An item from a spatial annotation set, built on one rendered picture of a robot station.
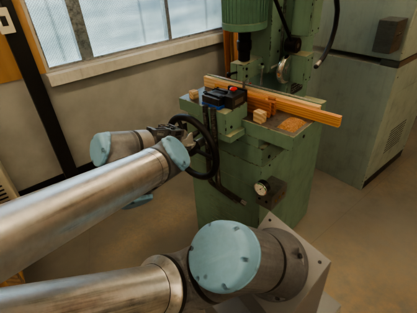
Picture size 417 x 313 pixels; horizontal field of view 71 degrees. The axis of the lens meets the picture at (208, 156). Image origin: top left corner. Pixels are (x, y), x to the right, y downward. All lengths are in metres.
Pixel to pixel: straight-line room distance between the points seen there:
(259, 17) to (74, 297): 1.02
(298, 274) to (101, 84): 2.00
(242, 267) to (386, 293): 1.29
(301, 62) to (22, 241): 1.17
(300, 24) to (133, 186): 1.00
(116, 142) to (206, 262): 0.38
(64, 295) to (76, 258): 1.45
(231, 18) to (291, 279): 0.89
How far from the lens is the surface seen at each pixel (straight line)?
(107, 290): 0.60
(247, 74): 1.27
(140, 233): 1.99
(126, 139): 0.83
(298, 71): 1.35
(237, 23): 1.18
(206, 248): 0.66
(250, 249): 0.63
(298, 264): 0.80
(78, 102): 2.40
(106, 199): 0.50
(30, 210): 0.43
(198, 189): 1.64
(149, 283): 0.66
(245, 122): 1.16
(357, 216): 2.15
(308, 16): 1.31
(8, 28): 2.12
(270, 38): 1.31
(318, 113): 1.17
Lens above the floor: 1.44
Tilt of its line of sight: 34 degrees down
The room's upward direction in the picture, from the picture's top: 4 degrees counter-clockwise
